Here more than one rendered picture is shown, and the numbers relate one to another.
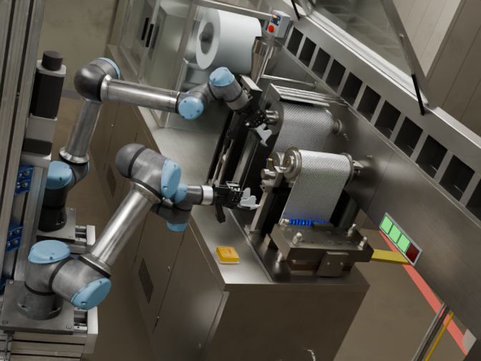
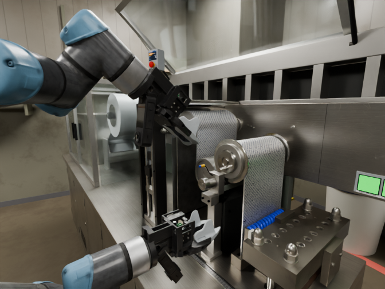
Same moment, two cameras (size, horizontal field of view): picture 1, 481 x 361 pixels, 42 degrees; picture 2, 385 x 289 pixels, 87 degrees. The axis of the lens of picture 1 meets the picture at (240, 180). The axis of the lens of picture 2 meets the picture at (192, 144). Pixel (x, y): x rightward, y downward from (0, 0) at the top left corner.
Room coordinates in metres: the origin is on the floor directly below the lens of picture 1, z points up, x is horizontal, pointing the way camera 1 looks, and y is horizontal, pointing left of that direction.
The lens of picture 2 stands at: (1.70, 0.04, 1.43)
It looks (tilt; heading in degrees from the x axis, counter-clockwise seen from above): 10 degrees down; 352
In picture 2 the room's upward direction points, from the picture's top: straight up
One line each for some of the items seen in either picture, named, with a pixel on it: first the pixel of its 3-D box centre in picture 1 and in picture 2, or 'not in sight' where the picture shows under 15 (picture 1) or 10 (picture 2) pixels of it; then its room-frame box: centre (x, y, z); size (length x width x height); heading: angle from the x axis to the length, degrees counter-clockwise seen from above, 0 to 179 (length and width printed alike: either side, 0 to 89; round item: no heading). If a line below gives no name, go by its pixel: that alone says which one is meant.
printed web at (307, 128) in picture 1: (296, 170); (224, 171); (2.50, -0.21, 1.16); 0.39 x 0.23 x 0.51; 29
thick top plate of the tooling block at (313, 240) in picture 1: (322, 243); (300, 237); (2.25, -0.40, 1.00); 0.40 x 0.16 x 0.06; 119
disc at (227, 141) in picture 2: (291, 164); (230, 160); (2.33, -0.17, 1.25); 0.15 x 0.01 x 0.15; 29
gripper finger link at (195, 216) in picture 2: (246, 194); (195, 219); (2.21, -0.04, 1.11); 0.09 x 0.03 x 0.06; 128
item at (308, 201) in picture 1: (311, 203); (264, 195); (2.33, -0.31, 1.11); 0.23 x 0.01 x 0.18; 119
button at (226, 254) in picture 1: (227, 254); not in sight; (2.07, -0.05, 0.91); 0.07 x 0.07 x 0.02; 29
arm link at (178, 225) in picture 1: (175, 214); not in sight; (2.07, 0.19, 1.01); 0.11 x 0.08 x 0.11; 71
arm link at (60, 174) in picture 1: (54, 182); not in sight; (2.04, 0.66, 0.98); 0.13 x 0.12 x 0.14; 177
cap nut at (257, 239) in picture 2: (285, 223); (258, 235); (2.21, -0.23, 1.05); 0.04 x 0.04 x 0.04
